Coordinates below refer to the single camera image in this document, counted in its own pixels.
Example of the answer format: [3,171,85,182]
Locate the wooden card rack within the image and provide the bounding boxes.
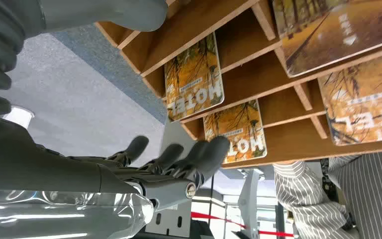
[95,0,382,170]

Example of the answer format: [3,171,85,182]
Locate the white slotted panel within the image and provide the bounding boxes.
[144,200,192,239]

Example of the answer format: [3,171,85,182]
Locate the autumn hotel key card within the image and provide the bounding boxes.
[203,99,268,165]
[271,0,382,79]
[164,32,225,123]
[317,50,382,147]

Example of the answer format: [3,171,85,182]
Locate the white round fixture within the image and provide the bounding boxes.
[1,105,35,129]

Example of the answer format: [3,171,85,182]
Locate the thin black pole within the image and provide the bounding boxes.
[207,175,215,219]

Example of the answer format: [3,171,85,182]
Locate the person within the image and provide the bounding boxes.
[273,150,382,239]

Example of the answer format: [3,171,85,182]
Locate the red barrier tape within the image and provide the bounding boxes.
[191,212,294,239]

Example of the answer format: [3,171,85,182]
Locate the white metal stand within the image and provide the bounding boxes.
[236,168,262,239]

